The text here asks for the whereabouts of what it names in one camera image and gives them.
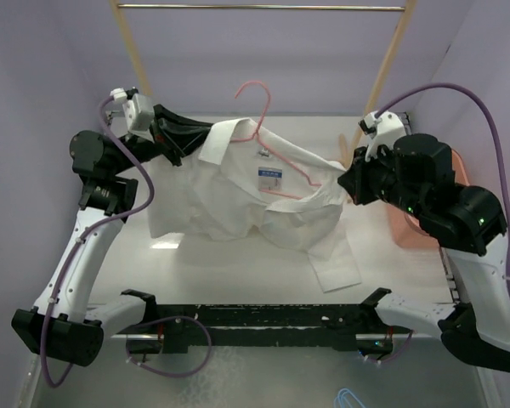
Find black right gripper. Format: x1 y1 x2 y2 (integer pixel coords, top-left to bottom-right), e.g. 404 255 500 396
341 140 428 218

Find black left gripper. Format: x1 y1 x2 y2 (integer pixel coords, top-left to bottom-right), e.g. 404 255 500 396
110 104 218 176

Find pink wire hanger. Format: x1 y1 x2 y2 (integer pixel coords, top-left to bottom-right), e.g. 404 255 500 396
230 80 321 188

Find white dress shirt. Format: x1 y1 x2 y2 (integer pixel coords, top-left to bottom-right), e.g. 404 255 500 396
148 118 361 292

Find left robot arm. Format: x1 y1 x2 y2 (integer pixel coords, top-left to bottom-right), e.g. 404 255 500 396
11 105 211 367

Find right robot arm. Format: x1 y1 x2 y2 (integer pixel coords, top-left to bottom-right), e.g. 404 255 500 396
337 133 510 373

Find wooden clothes rack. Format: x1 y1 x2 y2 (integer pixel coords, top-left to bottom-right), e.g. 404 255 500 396
107 0 417 167

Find pink plastic basket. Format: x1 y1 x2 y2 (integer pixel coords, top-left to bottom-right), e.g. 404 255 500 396
384 149 467 252

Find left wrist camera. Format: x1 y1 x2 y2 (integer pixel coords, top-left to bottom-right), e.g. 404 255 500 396
110 88 155 133

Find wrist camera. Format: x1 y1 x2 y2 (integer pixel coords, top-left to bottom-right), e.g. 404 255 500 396
359 111 407 162
110 88 155 133

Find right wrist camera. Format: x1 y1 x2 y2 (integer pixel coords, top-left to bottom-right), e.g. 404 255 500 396
359 111 407 162

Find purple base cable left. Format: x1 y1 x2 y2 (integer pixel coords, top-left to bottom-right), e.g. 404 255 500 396
125 315 213 377

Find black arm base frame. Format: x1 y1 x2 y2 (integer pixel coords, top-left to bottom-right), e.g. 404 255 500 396
120 303 394 359

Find blue wire hanger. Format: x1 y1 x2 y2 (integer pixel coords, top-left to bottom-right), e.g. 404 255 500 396
333 388 366 408

